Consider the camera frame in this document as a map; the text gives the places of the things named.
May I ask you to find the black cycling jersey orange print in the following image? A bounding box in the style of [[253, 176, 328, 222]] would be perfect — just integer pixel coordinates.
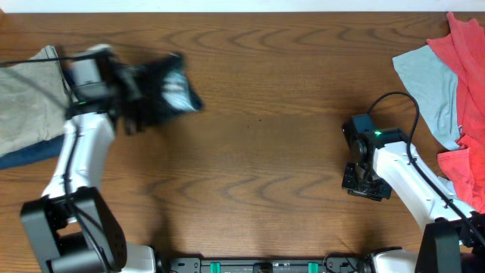
[[129, 53, 204, 130]]

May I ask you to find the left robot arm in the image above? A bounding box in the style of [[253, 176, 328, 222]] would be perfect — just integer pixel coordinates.
[[20, 60, 163, 273]]

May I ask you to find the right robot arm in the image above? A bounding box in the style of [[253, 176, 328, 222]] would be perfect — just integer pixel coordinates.
[[342, 128, 484, 272]]

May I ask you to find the folded beige garment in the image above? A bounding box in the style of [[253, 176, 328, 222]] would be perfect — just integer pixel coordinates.
[[1, 45, 70, 155]]

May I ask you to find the folded navy blue garment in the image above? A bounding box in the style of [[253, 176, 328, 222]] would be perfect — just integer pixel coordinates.
[[0, 67, 77, 171]]

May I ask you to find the light grey t-shirt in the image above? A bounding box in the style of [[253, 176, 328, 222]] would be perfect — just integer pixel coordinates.
[[393, 45, 460, 151]]

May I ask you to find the red t-shirt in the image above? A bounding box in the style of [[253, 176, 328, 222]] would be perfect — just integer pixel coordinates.
[[427, 12, 484, 213]]

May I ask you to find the black mounting rail base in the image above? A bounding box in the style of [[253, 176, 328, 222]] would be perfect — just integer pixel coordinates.
[[168, 253, 374, 273]]

